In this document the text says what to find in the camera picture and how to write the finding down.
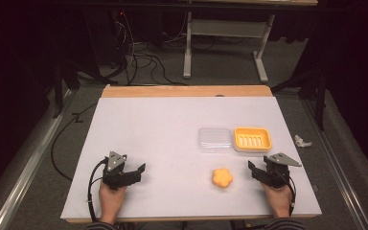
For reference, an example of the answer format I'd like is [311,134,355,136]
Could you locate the black stand leg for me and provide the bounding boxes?
[270,68,329,131]
[51,60,81,119]

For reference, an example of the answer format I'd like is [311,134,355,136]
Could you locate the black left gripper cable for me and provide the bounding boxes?
[86,158,108,223]

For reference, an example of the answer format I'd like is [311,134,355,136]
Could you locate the long black floor cable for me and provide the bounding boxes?
[50,102,98,182]

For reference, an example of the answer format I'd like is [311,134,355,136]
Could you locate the person's left hand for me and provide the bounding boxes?
[98,183,127,225]

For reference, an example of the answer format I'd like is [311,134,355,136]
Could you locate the metal floor rail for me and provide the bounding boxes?
[300,95,368,230]
[0,89,75,230]

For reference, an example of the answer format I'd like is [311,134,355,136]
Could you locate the clear plastic soap dish lid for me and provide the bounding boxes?
[197,126,233,154]

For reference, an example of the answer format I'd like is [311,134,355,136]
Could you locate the white metal desk frame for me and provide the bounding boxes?
[182,11,276,85]

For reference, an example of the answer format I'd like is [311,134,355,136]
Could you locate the tangle of black floor cables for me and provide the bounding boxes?
[109,11,190,86]

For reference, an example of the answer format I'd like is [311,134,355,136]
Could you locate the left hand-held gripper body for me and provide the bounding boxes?
[102,150,132,192]

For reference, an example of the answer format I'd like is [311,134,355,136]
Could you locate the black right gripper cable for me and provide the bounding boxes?
[276,171,298,217]

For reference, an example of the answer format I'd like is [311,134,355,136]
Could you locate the crumpled white paper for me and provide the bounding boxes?
[293,134,313,149]

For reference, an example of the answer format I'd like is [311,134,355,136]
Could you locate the orange flower-shaped soap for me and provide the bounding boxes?
[212,168,234,189]

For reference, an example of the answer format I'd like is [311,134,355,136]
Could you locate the yellow soap dish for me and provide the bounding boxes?
[233,126,273,153]

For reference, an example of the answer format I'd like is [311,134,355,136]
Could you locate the white table mat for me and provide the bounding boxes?
[60,96,323,220]

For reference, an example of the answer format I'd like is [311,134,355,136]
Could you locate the person's right hand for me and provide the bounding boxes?
[261,182,293,220]

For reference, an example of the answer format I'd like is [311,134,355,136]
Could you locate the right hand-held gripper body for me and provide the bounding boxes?
[263,152,303,189]

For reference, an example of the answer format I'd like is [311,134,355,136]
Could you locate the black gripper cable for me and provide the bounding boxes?
[86,158,108,223]
[276,171,298,217]

